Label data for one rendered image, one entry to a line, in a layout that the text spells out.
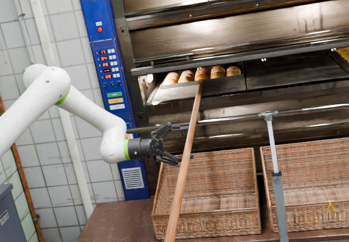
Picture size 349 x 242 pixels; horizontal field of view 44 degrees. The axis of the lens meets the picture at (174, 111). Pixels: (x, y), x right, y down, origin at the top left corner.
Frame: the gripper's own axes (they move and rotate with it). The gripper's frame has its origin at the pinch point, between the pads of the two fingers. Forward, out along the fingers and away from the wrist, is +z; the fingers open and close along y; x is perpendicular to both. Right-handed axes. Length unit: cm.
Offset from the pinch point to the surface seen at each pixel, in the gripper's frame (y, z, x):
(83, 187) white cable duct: 49, -82, -67
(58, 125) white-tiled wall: 7, -88, -69
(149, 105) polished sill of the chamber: 1, -29, -68
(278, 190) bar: 31.2, 36.2, -7.2
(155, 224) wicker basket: 51, -27, -19
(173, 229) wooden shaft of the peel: -1, 1, 67
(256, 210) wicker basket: 47, 25, -17
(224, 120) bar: 2.4, 15.2, -30.0
